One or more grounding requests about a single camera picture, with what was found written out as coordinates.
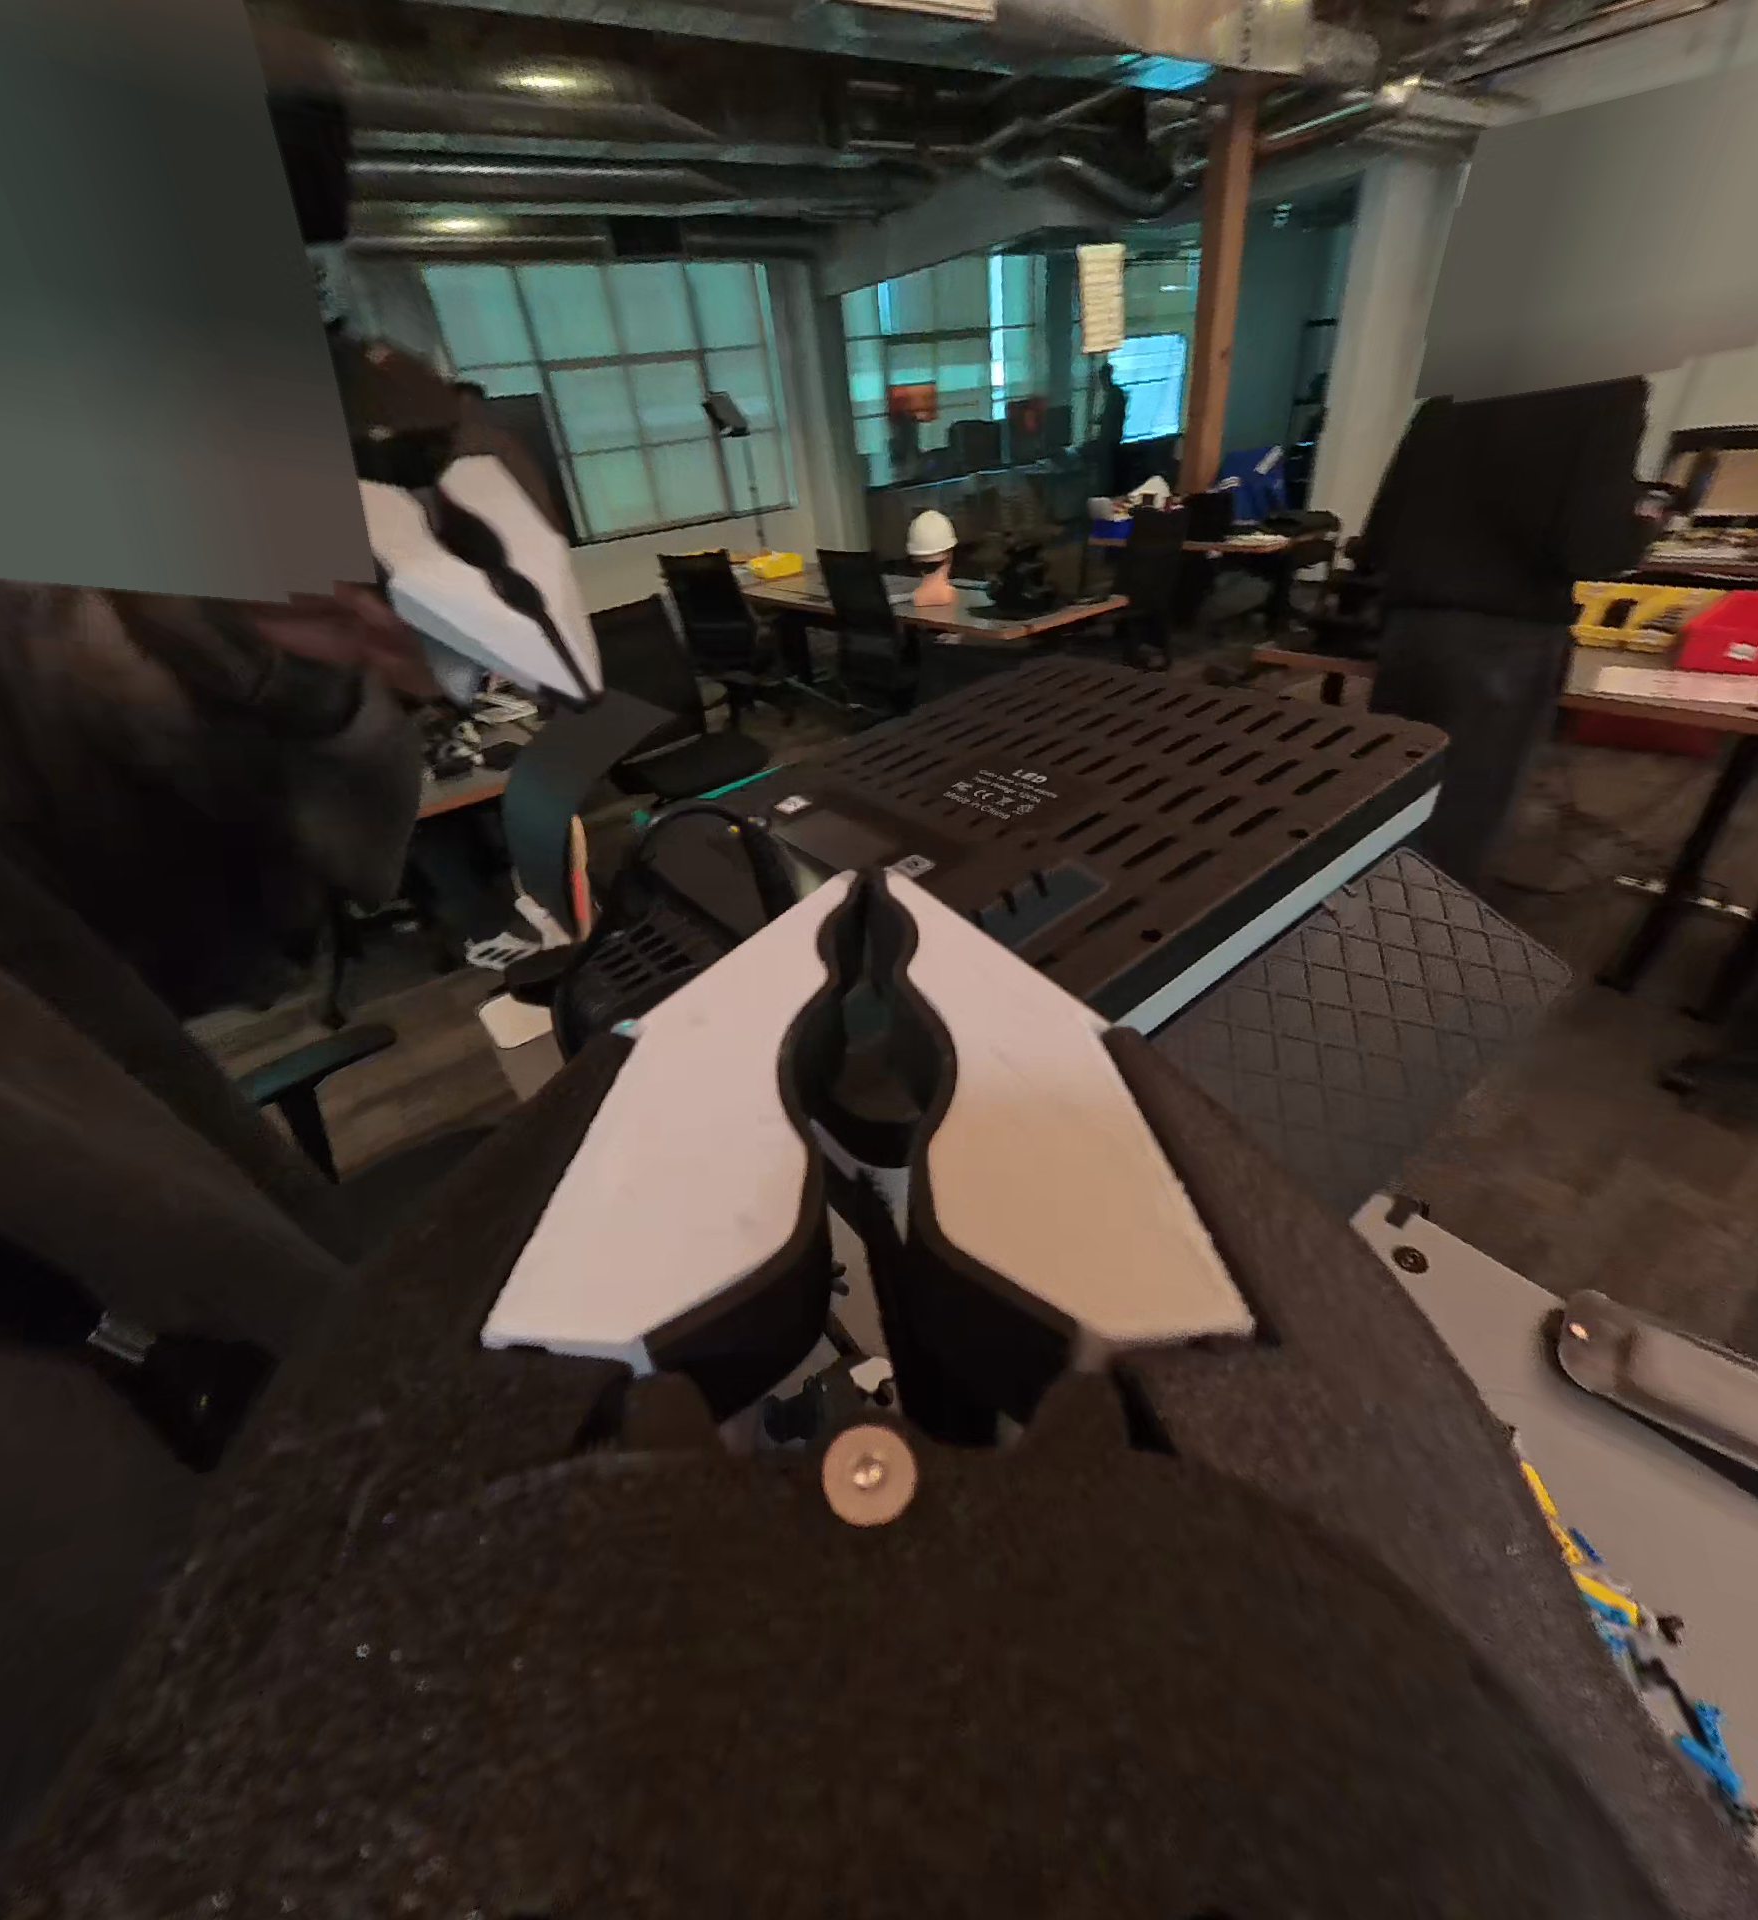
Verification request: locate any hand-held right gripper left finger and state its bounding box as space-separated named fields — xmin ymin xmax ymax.
xmin=481 ymin=869 xmax=881 ymax=1420

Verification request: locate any wooden work table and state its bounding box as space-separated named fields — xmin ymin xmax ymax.
xmin=1254 ymin=646 xmax=1758 ymax=992

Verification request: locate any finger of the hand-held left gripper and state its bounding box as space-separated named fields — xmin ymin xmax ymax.
xmin=358 ymin=480 xmax=588 ymax=704
xmin=435 ymin=453 xmax=607 ymax=704

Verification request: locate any black power cable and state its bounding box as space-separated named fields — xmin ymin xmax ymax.
xmin=626 ymin=794 xmax=807 ymax=901

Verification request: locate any red plastic bin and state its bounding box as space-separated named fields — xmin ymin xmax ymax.
xmin=1673 ymin=591 xmax=1758 ymax=677

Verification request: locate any large grid window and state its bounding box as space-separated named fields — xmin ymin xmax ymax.
xmin=421 ymin=262 xmax=792 ymax=544

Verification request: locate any black office chair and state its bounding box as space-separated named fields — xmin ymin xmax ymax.
xmin=816 ymin=547 xmax=919 ymax=714
xmin=242 ymin=1020 xmax=401 ymax=1187
xmin=586 ymin=592 xmax=776 ymax=798
xmin=660 ymin=547 xmax=792 ymax=723

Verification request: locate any person's left hand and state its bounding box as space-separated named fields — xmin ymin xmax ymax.
xmin=277 ymin=583 xmax=446 ymax=707

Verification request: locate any wooden pillar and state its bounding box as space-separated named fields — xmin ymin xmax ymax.
xmin=1178 ymin=82 xmax=1263 ymax=499

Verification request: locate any small studio light on stand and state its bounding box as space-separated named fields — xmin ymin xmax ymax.
xmin=699 ymin=392 xmax=781 ymax=559

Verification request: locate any pile of blue building pieces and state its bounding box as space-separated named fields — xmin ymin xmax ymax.
xmin=1517 ymin=1463 xmax=1758 ymax=1837

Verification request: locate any yellow plastic bin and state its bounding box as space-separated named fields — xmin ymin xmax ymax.
xmin=1568 ymin=583 xmax=1721 ymax=649

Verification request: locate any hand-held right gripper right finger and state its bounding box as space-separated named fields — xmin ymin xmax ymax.
xmin=856 ymin=869 xmax=1254 ymax=1441

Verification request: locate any grey snap pouch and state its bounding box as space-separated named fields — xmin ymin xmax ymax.
xmin=1546 ymin=1291 xmax=1758 ymax=1510

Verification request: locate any person's dark sweatshirt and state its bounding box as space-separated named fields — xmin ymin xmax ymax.
xmin=0 ymin=570 xmax=438 ymax=1920

